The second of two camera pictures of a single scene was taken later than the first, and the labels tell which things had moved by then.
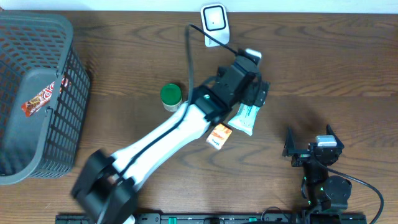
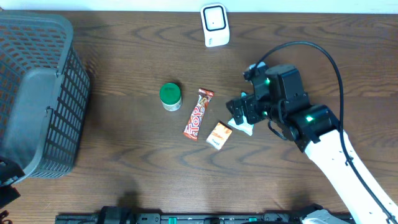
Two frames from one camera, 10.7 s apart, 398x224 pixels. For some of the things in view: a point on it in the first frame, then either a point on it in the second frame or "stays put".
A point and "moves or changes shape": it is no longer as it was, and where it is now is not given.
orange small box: (219, 137) stays put
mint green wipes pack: (245, 118) stays put
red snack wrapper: (43, 97) moves or changes shape
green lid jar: (171, 96) stays put
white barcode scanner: (215, 22) stays put
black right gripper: (301, 155) → (254, 117)
